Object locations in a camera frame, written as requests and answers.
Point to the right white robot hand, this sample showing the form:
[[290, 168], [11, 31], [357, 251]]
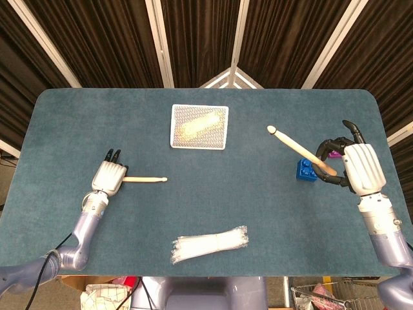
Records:
[[363, 168]]

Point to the red packaged item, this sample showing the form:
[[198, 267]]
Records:
[[124, 281]]

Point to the white triangular frame base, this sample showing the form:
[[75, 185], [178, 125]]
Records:
[[215, 80]]

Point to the right lavender robot arm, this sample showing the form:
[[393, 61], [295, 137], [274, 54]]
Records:
[[384, 232]]

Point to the left lavender robot arm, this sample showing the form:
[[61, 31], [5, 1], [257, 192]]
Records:
[[85, 229]]

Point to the blue toy building block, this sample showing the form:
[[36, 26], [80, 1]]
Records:
[[303, 172]]

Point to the bundle of wrapped clear straws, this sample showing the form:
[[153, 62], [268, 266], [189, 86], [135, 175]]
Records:
[[200, 247]]

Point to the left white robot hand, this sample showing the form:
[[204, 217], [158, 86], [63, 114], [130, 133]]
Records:
[[108, 177]]

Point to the white checked cloth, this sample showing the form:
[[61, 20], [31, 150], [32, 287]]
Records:
[[103, 297]]

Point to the lavender robot torso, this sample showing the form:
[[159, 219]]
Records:
[[200, 294]]

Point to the dark brown pleated curtain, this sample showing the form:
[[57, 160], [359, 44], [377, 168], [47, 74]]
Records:
[[113, 38]]

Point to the teal felt table mat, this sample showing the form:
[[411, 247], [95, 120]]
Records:
[[206, 200]]

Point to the white screen frame post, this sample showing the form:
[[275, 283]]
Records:
[[160, 42], [44, 42], [400, 135], [335, 42], [9, 149], [240, 32]]

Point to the purple toy building block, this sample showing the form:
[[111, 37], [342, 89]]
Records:
[[334, 156]]

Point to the wooden drumstick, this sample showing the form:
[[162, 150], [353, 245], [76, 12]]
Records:
[[290, 142], [145, 179]]

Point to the cardboard box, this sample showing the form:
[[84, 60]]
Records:
[[72, 282]]

